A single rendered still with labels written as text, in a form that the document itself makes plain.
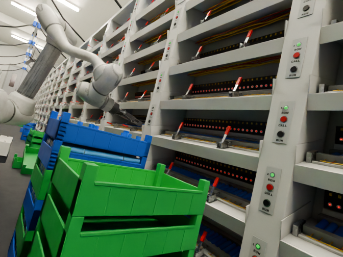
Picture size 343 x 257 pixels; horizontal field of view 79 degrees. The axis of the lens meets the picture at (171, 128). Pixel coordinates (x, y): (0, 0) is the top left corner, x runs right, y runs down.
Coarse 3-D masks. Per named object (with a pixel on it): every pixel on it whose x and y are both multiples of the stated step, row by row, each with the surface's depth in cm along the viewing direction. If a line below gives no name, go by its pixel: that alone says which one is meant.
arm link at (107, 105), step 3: (108, 96) 122; (108, 99) 120; (111, 99) 122; (105, 102) 119; (108, 102) 120; (111, 102) 121; (105, 105) 119; (108, 105) 120; (111, 105) 121; (99, 108) 122; (102, 108) 121; (105, 108) 121; (108, 108) 121; (111, 108) 123; (105, 111) 123; (108, 111) 123
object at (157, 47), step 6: (156, 42) 135; (162, 42) 126; (138, 48) 157; (150, 48) 137; (156, 48) 131; (162, 48) 126; (126, 54) 170; (132, 54) 174; (138, 54) 150; (144, 54) 143; (150, 54) 152; (156, 54) 152; (162, 54) 144; (126, 60) 166; (132, 60) 158; (138, 60) 171; (144, 60) 163; (150, 60) 160; (156, 60) 159
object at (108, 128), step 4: (104, 120) 164; (108, 120) 166; (112, 120) 168; (116, 120) 170; (120, 120) 172; (124, 120) 174; (104, 124) 164; (108, 124) 166; (108, 128) 157; (112, 128) 151; (116, 128) 145; (120, 128) 146; (124, 128) 146; (112, 132) 151; (116, 132) 145; (120, 132) 140; (132, 132) 126; (136, 132) 124; (140, 132) 124; (132, 136) 126; (140, 136) 118
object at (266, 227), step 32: (320, 0) 59; (288, 32) 64; (320, 32) 57; (320, 64) 59; (288, 96) 59; (320, 128) 63; (288, 160) 55; (256, 192) 59; (288, 192) 53; (256, 224) 57
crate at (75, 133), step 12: (48, 120) 70; (60, 120) 56; (48, 132) 65; (60, 132) 56; (72, 132) 58; (84, 132) 60; (96, 132) 62; (108, 132) 64; (84, 144) 60; (96, 144) 62; (108, 144) 64; (120, 144) 67; (132, 144) 70; (144, 144) 73; (144, 156) 73
